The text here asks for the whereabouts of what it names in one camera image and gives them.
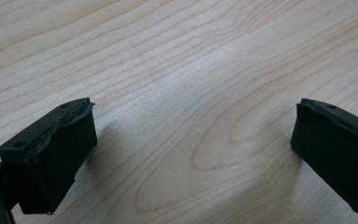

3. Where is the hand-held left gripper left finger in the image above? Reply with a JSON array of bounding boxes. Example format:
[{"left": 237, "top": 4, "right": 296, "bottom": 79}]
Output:
[{"left": 0, "top": 97, "right": 99, "bottom": 216}]

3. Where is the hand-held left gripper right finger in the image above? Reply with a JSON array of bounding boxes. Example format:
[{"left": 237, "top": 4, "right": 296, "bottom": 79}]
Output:
[{"left": 290, "top": 97, "right": 358, "bottom": 216}]

